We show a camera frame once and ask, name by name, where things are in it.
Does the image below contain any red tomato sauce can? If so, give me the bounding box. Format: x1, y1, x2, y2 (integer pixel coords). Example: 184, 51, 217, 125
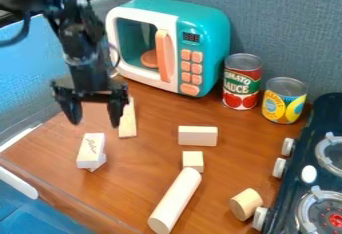
220, 52, 265, 111

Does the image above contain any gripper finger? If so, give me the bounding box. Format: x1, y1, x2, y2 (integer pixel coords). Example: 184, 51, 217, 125
105, 96, 131, 129
54, 94, 85, 126

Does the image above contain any flat wooden plank block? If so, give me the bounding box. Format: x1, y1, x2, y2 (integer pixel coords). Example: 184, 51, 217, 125
117, 96, 139, 139

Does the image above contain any wooden block with scribble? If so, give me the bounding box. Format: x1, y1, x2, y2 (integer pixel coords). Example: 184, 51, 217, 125
74, 132, 109, 170

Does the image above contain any small wooden cube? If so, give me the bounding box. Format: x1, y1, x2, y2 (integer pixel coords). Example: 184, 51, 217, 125
180, 150, 206, 174

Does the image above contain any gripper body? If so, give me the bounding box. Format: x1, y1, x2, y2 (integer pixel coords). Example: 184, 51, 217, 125
49, 57, 131, 104

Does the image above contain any rectangular wooden block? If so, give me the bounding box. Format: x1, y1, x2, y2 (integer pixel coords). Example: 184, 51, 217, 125
176, 125, 220, 147

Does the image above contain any short wooden cylinder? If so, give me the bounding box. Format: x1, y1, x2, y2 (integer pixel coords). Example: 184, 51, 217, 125
228, 187, 265, 222

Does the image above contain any long wooden cylinder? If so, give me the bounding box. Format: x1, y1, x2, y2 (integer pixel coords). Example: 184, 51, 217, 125
146, 166, 204, 234

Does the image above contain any toy microwave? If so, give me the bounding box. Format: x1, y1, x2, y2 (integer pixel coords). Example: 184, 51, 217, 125
104, 0, 233, 98

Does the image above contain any toy stove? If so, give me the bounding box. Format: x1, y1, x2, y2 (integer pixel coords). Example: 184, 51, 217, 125
251, 92, 342, 234

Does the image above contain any yellow can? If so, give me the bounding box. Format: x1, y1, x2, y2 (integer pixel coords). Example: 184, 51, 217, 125
260, 76, 309, 125

